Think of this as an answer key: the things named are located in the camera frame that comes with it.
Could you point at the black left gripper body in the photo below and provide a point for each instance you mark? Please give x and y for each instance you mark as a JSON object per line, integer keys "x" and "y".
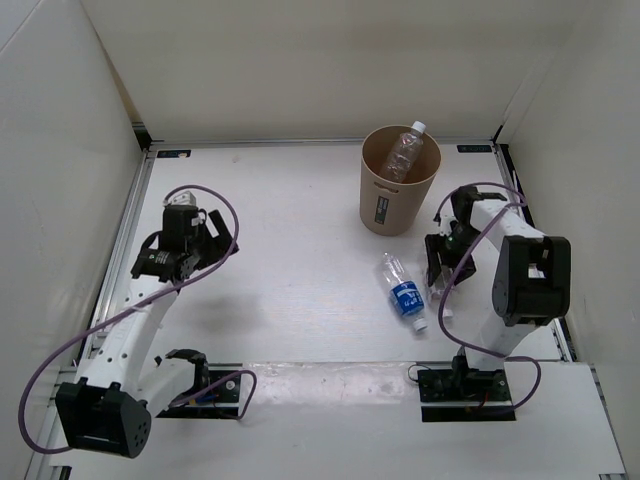
{"x": 209, "y": 249}

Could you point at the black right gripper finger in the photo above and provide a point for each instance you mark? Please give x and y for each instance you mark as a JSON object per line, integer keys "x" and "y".
{"x": 434, "y": 248}
{"x": 467, "y": 271}

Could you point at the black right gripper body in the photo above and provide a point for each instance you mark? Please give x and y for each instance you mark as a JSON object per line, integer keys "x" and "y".
{"x": 458, "y": 245}

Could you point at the clear bottle with white label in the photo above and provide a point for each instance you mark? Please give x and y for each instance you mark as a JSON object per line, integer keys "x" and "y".
{"x": 435, "y": 288}

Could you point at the clear bottle with blue label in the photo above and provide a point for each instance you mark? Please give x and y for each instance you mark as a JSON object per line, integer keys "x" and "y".
{"x": 402, "y": 293}

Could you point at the clear plastic bottle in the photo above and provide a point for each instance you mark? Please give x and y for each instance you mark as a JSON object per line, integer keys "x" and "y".
{"x": 403, "y": 154}

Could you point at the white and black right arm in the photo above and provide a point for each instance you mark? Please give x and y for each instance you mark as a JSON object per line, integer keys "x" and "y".
{"x": 531, "y": 284}

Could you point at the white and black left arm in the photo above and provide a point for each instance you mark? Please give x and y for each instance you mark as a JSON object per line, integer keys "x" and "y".
{"x": 110, "y": 406}

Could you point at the beige round waste bin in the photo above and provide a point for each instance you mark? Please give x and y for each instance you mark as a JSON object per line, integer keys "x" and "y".
{"x": 389, "y": 208}

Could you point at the dark logo sticker left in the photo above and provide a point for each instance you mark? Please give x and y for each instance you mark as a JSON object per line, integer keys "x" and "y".
{"x": 173, "y": 154}

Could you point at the dark XDOF logo sticker right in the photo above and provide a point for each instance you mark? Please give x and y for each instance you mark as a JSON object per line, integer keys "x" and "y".
{"x": 474, "y": 148}

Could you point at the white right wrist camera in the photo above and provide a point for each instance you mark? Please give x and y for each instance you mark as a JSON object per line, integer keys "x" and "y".
{"x": 445, "y": 223}

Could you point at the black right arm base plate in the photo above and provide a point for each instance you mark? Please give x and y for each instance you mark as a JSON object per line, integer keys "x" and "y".
{"x": 446, "y": 397}

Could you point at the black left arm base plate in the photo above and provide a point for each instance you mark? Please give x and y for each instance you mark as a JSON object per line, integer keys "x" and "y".
{"x": 221, "y": 403}

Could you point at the aluminium table edge rail left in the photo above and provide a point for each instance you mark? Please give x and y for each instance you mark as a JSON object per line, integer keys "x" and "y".
{"x": 65, "y": 363}

